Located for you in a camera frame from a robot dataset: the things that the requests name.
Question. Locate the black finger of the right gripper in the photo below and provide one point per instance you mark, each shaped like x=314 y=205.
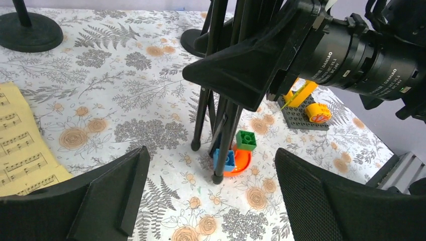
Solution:
x=244 y=72

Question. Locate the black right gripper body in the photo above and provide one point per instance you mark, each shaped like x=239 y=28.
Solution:
x=311 y=44

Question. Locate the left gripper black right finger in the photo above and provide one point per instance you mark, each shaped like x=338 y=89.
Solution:
x=322 y=205

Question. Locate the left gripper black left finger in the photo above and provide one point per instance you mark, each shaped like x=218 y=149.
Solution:
x=101 y=204

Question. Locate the black music stand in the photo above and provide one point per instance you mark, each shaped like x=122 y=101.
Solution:
x=253 y=17

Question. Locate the black round stand base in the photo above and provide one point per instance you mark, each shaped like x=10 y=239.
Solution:
x=194 y=42

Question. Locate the yellow sheet music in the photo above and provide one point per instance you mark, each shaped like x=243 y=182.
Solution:
x=27 y=163

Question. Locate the black microphone stand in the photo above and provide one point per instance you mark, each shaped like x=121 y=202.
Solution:
x=27 y=32

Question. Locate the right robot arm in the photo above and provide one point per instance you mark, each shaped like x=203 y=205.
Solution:
x=392 y=65

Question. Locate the yellow toy brick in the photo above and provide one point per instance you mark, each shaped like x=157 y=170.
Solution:
x=299 y=94

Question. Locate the lime green fence piece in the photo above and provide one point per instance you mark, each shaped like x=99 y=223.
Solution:
x=293 y=98

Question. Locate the yellow orange toy cylinder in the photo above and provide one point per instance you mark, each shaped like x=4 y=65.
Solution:
x=318 y=113

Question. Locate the green toy brick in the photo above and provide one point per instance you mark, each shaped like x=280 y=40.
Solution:
x=246 y=140

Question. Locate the floral table mat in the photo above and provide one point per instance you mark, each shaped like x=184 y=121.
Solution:
x=115 y=84

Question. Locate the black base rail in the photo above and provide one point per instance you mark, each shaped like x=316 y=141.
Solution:
x=398 y=173

